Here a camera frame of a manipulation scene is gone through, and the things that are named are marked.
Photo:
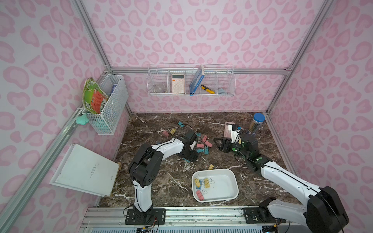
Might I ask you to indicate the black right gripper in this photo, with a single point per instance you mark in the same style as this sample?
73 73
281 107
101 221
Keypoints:
228 142

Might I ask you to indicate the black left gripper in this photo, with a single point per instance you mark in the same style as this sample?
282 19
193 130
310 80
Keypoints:
192 153

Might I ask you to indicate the blue binder clip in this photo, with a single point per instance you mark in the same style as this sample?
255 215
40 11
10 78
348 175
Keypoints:
199 183

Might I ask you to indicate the yellow binder clip cluster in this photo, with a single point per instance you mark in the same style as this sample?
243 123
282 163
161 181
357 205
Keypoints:
207 182

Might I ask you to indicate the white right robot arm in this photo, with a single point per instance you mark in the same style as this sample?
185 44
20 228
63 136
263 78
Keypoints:
320 208

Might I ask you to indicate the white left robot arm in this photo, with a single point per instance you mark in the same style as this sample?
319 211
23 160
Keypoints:
146 164

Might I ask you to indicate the white storage tray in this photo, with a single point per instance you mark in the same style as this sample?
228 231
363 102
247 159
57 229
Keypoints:
225 187

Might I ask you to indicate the pink calculator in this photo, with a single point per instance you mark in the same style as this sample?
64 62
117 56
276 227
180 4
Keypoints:
227 131

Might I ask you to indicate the pencil jar blue lid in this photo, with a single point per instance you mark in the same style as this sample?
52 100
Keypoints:
258 120

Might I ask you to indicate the yellow utility knife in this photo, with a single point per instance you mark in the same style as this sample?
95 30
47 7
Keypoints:
208 90

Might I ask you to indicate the white calculator in shelf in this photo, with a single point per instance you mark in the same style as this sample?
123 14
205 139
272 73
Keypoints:
178 84

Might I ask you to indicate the blue book in shelf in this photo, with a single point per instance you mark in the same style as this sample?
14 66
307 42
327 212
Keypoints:
197 80

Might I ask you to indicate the white mesh side basket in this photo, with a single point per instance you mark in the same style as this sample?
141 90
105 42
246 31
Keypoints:
107 121

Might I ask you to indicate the green red snack bag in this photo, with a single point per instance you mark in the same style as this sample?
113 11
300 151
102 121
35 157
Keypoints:
94 99

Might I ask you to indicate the white paper pad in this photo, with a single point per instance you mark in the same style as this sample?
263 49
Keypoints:
86 171

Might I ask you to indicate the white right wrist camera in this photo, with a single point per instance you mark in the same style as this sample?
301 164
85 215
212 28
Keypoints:
234 130

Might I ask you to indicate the white wire wall shelf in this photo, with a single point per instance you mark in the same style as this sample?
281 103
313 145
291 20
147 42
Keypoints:
219 78

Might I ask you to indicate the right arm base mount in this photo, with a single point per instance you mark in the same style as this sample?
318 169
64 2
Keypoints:
261 214

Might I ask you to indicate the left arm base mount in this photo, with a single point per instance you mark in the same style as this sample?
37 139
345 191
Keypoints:
136 217

